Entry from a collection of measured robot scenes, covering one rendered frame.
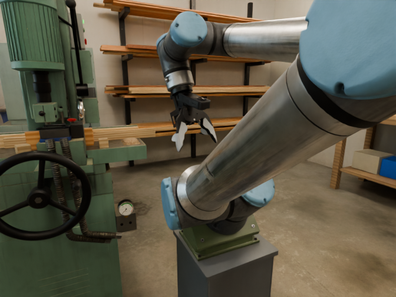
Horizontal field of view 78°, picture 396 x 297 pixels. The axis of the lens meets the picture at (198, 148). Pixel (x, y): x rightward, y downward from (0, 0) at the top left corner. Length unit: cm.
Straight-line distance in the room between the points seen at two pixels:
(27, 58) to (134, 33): 267
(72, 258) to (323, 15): 116
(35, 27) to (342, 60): 101
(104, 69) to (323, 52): 338
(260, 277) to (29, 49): 117
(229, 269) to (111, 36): 319
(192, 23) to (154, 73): 298
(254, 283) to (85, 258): 69
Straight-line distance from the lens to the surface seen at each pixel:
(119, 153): 104
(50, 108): 113
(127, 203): 105
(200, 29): 72
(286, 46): 54
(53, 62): 111
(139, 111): 363
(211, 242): 93
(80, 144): 93
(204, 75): 398
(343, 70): 24
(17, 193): 110
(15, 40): 113
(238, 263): 94
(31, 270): 125
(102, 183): 107
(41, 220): 114
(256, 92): 392
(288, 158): 35
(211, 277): 89
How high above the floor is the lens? 114
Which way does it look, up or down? 14 degrees down
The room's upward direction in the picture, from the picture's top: straight up
